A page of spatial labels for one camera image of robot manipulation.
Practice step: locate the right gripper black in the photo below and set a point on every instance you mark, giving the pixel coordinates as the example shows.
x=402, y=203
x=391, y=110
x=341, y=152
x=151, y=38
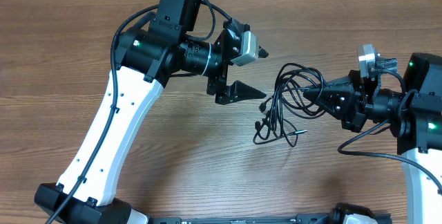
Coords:
x=356, y=104

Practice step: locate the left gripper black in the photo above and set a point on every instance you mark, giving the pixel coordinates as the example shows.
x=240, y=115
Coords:
x=222, y=66

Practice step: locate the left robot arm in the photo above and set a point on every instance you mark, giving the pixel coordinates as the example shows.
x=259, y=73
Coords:
x=147, y=50

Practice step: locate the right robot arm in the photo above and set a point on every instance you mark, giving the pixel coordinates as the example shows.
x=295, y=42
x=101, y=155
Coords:
x=409, y=106

